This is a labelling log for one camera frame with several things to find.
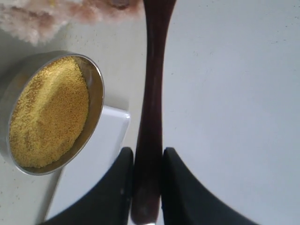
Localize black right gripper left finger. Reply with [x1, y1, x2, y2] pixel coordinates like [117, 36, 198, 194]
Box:
[42, 147, 134, 225]

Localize white rectangular tray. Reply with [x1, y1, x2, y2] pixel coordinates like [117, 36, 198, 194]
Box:
[45, 106, 130, 220]

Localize stainless steel bowl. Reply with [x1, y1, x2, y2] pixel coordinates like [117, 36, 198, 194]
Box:
[0, 50, 105, 176]

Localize teddy bear striped sweater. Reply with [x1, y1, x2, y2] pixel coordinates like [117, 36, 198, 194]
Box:
[0, 0, 143, 45]

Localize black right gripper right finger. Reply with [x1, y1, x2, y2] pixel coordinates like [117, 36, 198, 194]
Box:
[161, 148, 254, 225]

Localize yellow millet grains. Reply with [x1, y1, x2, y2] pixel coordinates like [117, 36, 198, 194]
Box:
[9, 57, 89, 168]

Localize brown wooden spoon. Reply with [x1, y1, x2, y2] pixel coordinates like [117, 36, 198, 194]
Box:
[131, 0, 176, 225]

